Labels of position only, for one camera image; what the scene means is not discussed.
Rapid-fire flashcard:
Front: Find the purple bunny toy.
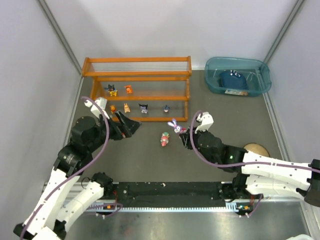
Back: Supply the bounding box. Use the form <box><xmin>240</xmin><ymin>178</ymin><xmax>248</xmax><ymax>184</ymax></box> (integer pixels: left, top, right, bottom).
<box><xmin>167</xmin><ymin>118</ymin><xmax>186</xmax><ymax>134</ymax></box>

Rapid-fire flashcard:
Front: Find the red green carrot toy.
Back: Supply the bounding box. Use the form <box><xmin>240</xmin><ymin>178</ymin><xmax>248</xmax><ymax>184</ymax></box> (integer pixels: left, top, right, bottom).
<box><xmin>160</xmin><ymin>132</ymin><xmax>170</xmax><ymax>147</ymax></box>

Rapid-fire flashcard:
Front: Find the orange tiger toy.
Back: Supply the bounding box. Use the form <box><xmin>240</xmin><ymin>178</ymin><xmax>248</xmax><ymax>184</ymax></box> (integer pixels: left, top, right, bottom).
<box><xmin>124</xmin><ymin>85</ymin><xmax>133</xmax><ymax>95</ymax></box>

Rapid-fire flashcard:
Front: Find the black yellow dog toy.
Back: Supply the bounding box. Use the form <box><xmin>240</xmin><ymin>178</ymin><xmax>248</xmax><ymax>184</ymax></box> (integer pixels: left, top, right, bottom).
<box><xmin>104</xmin><ymin>84</ymin><xmax>118</xmax><ymax>97</ymax></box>

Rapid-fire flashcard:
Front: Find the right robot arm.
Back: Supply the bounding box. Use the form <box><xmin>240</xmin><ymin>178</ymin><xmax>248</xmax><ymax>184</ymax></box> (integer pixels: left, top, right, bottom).
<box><xmin>179</xmin><ymin>127</ymin><xmax>320</xmax><ymax>207</ymax></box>

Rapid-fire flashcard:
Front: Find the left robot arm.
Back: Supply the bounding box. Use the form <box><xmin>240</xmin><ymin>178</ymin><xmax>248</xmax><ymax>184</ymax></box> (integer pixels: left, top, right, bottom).
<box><xmin>13</xmin><ymin>111</ymin><xmax>141</xmax><ymax>240</ymax></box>

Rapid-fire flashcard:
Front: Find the orange wooden shelf rack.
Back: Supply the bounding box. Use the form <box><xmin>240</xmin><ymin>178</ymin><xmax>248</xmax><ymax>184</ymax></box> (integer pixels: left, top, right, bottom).
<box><xmin>81</xmin><ymin>56</ymin><xmax>192</xmax><ymax>122</ymax></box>

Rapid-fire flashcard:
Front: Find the orange rabbit toy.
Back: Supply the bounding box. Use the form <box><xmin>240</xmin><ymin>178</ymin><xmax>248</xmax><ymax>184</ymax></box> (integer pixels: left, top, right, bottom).
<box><xmin>123</xmin><ymin>103</ymin><xmax>131</xmax><ymax>113</ymax></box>

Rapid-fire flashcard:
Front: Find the yellow bear toy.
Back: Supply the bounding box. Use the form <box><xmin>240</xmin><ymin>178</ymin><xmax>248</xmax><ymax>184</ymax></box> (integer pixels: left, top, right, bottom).
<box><xmin>109</xmin><ymin>105</ymin><xmax>117</xmax><ymax>114</ymax></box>

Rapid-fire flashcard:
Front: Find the black purple cat toy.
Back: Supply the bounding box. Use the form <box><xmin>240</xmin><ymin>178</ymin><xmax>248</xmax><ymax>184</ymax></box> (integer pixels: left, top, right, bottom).
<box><xmin>138</xmin><ymin>103</ymin><xmax>149</xmax><ymax>114</ymax></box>

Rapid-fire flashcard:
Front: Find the small blue shark toy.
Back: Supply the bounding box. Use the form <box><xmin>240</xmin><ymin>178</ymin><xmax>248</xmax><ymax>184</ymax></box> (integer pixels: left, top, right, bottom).
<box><xmin>163</xmin><ymin>105</ymin><xmax>170</xmax><ymax>113</ymax></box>

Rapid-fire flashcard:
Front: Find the label card in tub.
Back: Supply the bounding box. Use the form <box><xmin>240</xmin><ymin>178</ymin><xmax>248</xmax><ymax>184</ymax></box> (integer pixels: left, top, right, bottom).
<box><xmin>224</xmin><ymin>89</ymin><xmax>249</xmax><ymax>96</ymax></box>

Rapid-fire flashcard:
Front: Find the round wooden disc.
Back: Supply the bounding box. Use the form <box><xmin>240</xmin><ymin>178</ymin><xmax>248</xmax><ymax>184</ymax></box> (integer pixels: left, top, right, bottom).
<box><xmin>244</xmin><ymin>143</ymin><xmax>270</xmax><ymax>157</ymax></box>

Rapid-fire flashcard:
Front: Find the teal plastic tub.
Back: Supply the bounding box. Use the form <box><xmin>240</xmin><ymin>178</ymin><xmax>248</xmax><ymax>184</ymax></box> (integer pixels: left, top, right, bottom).
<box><xmin>204</xmin><ymin>56</ymin><xmax>272</xmax><ymax>97</ymax></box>

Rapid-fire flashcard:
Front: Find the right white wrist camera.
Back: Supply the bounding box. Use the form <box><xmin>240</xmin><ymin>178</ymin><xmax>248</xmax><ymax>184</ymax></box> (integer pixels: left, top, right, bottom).
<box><xmin>195</xmin><ymin>112</ymin><xmax>214</xmax><ymax>134</ymax></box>

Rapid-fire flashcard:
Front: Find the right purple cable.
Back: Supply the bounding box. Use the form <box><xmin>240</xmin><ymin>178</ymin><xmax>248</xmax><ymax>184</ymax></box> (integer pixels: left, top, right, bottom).
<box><xmin>188</xmin><ymin>110</ymin><xmax>320</xmax><ymax>218</ymax></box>

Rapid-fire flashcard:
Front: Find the purple cable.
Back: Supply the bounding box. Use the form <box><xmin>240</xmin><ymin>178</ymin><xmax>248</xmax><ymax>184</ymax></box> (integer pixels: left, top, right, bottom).
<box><xmin>188</xmin><ymin>110</ymin><xmax>320</xmax><ymax>218</ymax></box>
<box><xmin>19</xmin><ymin>96</ymin><xmax>123</xmax><ymax>238</ymax></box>

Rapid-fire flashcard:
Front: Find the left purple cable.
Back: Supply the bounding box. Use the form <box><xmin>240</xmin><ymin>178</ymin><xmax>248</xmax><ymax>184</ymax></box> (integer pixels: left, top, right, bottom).
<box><xmin>19</xmin><ymin>96</ymin><xmax>123</xmax><ymax>238</ymax></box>

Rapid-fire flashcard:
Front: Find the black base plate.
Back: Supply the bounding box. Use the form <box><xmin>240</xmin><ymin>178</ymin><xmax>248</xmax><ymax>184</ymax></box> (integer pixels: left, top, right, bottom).
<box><xmin>99</xmin><ymin>181</ymin><xmax>260</xmax><ymax>207</ymax></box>

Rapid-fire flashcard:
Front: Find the grey slotted cable duct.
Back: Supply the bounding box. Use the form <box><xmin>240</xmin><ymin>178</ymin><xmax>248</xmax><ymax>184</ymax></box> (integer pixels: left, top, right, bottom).
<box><xmin>86</xmin><ymin>202</ymin><xmax>239</xmax><ymax>213</ymax></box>

